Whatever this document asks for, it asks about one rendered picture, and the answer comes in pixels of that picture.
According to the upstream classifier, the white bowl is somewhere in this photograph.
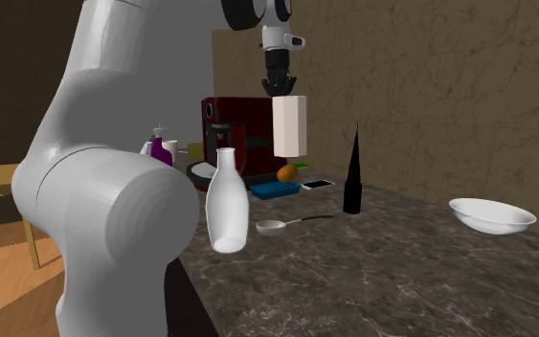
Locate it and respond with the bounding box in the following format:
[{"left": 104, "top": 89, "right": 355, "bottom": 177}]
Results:
[{"left": 448, "top": 197, "right": 539, "bottom": 236}]

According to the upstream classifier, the silver black-handled measuring spoon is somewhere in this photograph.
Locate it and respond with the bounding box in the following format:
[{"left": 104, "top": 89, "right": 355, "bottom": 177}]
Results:
[{"left": 255, "top": 214, "right": 335, "bottom": 237}]

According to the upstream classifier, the purple spray bottle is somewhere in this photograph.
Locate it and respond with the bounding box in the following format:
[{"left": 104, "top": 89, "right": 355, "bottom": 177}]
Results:
[{"left": 148, "top": 123, "right": 174, "bottom": 169}]

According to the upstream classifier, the black cone-shaped bottle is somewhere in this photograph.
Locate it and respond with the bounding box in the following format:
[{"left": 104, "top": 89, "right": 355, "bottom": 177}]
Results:
[{"left": 342, "top": 123, "right": 364, "bottom": 215}]

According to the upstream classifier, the black phone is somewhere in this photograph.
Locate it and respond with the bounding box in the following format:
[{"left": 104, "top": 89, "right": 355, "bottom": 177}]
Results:
[{"left": 300, "top": 178, "right": 336, "bottom": 191}]

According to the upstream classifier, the blue ice cube tray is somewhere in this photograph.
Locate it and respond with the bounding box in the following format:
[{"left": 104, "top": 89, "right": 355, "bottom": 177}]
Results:
[{"left": 248, "top": 180, "right": 303, "bottom": 202}]

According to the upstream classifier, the white cup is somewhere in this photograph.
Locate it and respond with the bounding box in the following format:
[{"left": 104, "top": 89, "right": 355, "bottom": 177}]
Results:
[{"left": 162, "top": 139, "right": 180, "bottom": 165}]

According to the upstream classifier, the tall beige box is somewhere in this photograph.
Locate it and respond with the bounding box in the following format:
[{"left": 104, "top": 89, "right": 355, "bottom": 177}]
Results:
[{"left": 271, "top": 95, "right": 309, "bottom": 159}]

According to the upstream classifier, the orange fruit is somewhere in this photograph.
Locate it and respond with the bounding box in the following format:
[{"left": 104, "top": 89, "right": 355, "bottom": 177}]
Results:
[{"left": 276, "top": 163, "right": 300, "bottom": 185}]

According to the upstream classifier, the red coffee machine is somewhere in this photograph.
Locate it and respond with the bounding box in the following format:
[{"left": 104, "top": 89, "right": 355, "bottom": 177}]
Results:
[{"left": 200, "top": 96, "right": 290, "bottom": 189}]

